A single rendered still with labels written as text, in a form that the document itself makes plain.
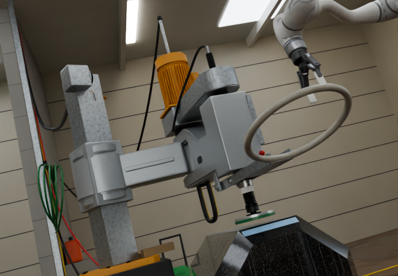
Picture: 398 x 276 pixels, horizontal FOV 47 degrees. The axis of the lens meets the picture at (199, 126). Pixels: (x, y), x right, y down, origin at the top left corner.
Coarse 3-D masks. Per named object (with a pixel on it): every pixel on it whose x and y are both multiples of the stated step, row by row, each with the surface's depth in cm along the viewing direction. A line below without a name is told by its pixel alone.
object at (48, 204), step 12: (12, 0) 529; (12, 12) 521; (12, 24) 517; (24, 60) 526; (24, 72) 505; (24, 84) 502; (24, 96) 498; (36, 108) 504; (36, 120) 519; (36, 132) 490; (36, 144) 487; (36, 156) 484; (48, 168) 494; (60, 168) 467; (48, 180) 504; (48, 192) 477; (48, 204) 449; (48, 216) 457; (60, 216) 449; (60, 264) 461; (72, 264) 470
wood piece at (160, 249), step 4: (164, 244) 289; (168, 244) 290; (172, 244) 290; (148, 248) 285; (152, 248) 286; (156, 248) 287; (160, 248) 287; (164, 248) 288; (168, 248) 289; (172, 248) 289; (144, 252) 284; (148, 252) 285; (152, 252) 285; (156, 252) 286; (160, 252) 287; (144, 256) 284
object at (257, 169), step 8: (280, 160) 208; (288, 160) 212; (248, 168) 228; (256, 168) 220; (264, 168) 218; (272, 168) 227; (232, 176) 248; (240, 176) 238; (248, 176) 234; (256, 176) 246; (224, 184) 260; (232, 184) 250
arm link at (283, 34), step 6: (276, 18) 205; (282, 18) 198; (276, 24) 204; (282, 24) 198; (276, 30) 204; (282, 30) 199; (288, 30) 197; (294, 30) 196; (300, 30) 197; (276, 36) 206; (282, 36) 200; (288, 36) 199; (294, 36) 199; (300, 36) 200; (282, 42) 202
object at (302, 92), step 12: (324, 84) 174; (336, 84) 178; (288, 96) 171; (300, 96) 171; (348, 96) 184; (276, 108) 172; (348, 108) 192; (264, 120) 176; (336, 120) 202; (252, 132) 180; (324, 132) 208; (312, 144) 209; (252, 156) 195; (264, 156) 203; (276, 156) 207; (288, 156) 209
